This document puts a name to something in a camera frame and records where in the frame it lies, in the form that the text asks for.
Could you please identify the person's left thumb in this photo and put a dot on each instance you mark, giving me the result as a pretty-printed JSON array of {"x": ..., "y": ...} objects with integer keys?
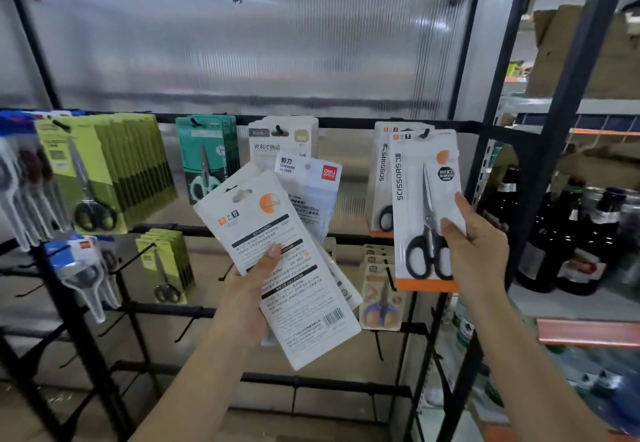
[{"x": 266, "y": 270}]

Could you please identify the green plastic bottles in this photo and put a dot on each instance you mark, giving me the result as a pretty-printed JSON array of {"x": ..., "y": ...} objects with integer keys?
[{"x": 465, "y": 336}]

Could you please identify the person's left hand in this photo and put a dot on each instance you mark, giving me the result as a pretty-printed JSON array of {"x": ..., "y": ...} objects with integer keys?
[{"x": 240, "y": 306}]

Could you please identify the white beige-dot scissors packets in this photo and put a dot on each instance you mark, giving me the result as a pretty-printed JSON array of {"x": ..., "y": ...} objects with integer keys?
[{"x": 280, "y": 141}]

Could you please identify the black metal display rack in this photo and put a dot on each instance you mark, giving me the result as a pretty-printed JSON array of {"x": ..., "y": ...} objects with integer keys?
[{"x": 75, "y": 336}]

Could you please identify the person's right forearm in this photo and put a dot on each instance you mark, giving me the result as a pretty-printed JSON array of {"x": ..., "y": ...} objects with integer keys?
[{"x": 525, "y": 371}]

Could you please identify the small yellow-green scissors packets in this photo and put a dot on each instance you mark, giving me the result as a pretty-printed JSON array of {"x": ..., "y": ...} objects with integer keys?
[{"x": 167, "y": 266}]

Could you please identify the translucent corrugated plastic panel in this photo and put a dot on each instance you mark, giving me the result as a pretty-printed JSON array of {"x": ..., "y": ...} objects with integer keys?
[{"x": 250, "y": 51}]

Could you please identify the row of yellow-green scissors packets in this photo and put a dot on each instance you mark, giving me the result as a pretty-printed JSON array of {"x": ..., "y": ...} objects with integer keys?
[{"x": 115, "y": 166}]

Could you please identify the brown cardboard box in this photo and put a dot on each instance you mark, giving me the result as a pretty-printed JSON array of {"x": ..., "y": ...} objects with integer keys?
[{"x": 600, "y": 56}]

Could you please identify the person's right thumb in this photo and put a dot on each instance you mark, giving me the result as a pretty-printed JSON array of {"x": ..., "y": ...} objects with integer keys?
[{"x": 452, "y": 232}]

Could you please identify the person's right hand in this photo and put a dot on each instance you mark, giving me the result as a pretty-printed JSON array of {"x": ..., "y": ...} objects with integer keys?
[{"x": 482, "y": 261}]

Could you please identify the person's left forearm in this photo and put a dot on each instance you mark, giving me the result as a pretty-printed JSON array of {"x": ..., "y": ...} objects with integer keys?
[{"x": 200, "y": 386}]

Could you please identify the blue clear scissors packet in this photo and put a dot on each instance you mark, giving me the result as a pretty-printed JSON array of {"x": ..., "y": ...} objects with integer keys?
[{"x": 80, "y": 271}]

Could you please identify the teal scissors packets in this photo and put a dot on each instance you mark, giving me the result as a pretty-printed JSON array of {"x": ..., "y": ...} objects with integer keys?
[{"x": 205, "y": 156}]

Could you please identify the row of blue clear packets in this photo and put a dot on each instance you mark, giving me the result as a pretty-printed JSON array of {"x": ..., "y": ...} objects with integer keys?
[{"x": 25, "y": 181}]

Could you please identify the grey metal shelf unit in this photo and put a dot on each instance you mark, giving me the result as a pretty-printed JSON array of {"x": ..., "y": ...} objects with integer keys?
[{"x": 590, "y": 316}]

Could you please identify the dark glass bottle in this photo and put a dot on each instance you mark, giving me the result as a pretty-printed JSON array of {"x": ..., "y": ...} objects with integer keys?
[
  {"x": 502, "y": 196},
  {"x": 545, "y": 246},
  {"x": 587, "y": 251}
]

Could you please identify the plastic-wrapped bottle pack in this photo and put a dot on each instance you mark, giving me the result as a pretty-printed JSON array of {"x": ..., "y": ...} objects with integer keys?
[{"x": 600, "y": 386}]

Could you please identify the red label scissors packet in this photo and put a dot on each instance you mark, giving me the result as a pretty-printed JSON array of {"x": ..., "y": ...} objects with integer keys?
[{"x": 312, "y": 186}]

